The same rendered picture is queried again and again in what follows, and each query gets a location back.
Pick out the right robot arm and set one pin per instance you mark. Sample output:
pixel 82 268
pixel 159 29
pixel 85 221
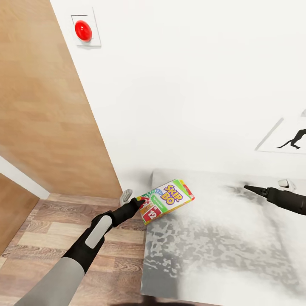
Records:
pixel 283 197

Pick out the board game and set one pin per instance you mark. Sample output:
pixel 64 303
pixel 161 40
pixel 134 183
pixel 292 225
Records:
pixel 164 200

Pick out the sliding door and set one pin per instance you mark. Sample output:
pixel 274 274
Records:
pixel 16 203
pixel 47 127

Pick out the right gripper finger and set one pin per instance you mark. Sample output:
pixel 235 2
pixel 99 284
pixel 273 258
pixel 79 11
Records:
pixel 259 190

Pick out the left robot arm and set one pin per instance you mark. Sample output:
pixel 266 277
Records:
pixel 59 285

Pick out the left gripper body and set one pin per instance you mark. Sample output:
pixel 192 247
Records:
pixel 130 208

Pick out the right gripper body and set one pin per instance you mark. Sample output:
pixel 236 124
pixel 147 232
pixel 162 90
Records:
pixel 287 200

